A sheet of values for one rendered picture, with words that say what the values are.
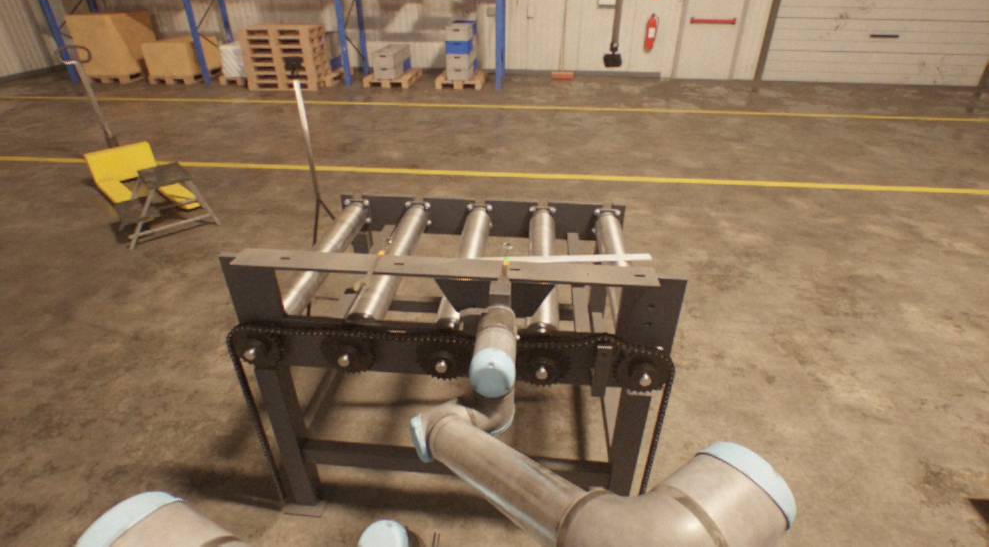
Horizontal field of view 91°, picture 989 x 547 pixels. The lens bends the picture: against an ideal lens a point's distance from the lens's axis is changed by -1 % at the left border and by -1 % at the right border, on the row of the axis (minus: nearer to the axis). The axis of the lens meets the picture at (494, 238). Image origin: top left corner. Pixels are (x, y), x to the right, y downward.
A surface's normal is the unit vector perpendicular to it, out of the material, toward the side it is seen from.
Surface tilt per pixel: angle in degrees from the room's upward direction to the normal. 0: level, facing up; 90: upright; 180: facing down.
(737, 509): 26
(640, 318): 90
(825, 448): 0
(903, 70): 90
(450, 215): 90
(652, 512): 18
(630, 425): 90
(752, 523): 46
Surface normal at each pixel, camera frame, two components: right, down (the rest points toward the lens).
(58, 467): 0.00, -0.88
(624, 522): -0.37, -0.84
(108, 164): 0.75, 0.32
